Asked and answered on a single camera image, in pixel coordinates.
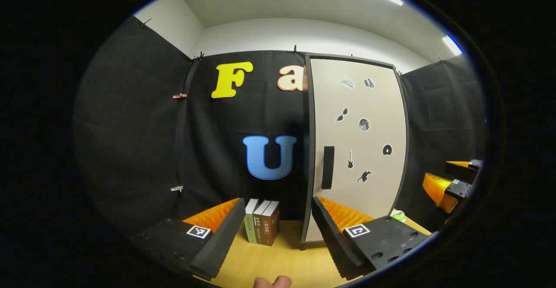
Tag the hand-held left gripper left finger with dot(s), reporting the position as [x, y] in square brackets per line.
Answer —
[217, 244]

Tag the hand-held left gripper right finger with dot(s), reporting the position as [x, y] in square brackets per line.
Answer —
[332, 236]

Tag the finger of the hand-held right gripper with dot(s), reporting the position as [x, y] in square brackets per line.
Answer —
[460, 189]
[467, 173]

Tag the dark grey cabinet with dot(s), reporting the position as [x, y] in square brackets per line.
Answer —
[307, 149]

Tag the green book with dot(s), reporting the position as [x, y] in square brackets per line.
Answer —
[250, 229]

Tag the green plush toy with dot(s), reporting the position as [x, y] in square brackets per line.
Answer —
[398, 216]

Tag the white clip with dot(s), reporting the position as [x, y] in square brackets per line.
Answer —
[177, 188]

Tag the black backdrop cloth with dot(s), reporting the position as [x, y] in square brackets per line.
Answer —
[130, 149]

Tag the brown clip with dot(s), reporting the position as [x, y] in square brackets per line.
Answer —
[179, 95]

